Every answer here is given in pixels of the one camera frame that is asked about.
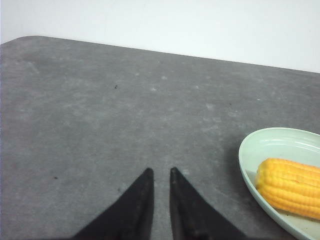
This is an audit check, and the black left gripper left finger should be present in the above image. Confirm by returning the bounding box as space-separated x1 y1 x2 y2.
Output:
72 168 154 240

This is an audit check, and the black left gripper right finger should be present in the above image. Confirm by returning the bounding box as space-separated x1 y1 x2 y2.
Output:
169 167 248 240

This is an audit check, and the yellow corn cob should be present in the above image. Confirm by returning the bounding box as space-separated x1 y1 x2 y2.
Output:
254 158 320 220

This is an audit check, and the light green oval plate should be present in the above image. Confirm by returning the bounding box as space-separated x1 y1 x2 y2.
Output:
238 127 320 240

